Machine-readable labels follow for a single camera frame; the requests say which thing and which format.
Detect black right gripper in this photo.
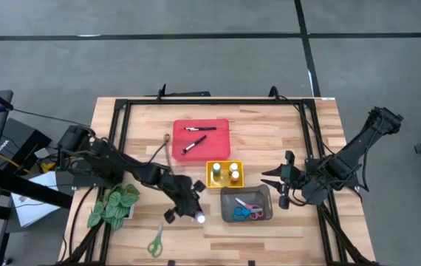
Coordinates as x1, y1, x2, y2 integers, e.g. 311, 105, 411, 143
260, 150, 309, 211

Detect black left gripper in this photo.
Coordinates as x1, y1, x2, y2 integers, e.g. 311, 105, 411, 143
162, 175, 207, 225

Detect pink scissors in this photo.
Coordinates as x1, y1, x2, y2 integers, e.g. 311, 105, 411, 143
235, 197, 265, 219

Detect blue scissors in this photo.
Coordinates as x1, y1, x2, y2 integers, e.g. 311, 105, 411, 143
231, 205, 264, 222

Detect thick black makeup brush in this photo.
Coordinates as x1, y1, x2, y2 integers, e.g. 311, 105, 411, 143
181, 134, 208, 155

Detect green scissors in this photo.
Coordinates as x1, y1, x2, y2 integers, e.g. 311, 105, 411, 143
147, 223, 165, 259

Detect yellow plastic basket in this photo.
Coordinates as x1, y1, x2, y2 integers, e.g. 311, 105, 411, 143
205, 160, 245, 189

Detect grey translucent plastic bin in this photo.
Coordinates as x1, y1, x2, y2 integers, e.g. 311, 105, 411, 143
219, 183, 273, 224

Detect red plastic tray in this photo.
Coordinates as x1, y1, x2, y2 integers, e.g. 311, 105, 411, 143
171, 118, 232, 163

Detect green plant white pot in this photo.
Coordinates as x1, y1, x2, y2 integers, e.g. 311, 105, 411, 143
86, 183, 141, 232

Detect white paper sheet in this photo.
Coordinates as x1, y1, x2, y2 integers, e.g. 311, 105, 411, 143
10, 171, 62, 228

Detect black stand beam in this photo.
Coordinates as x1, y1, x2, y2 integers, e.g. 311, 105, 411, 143
0, 166, 74, 210

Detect black computer case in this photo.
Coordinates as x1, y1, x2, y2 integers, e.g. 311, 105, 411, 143
0, 117, 52, 174

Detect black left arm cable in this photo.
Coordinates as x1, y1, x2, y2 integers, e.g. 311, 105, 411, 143
146, 132, 175, 177

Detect black aluminium table frame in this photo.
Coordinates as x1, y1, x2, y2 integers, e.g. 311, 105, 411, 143
61, 96, 381, 266

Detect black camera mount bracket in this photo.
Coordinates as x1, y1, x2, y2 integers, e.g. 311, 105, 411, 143
146, 83, 211, 99

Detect yellow cable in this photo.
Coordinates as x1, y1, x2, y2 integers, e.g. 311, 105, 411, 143
0, 153, 57, 174

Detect thin black cable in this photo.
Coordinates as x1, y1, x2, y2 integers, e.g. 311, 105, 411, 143
10, 108, 93, 129

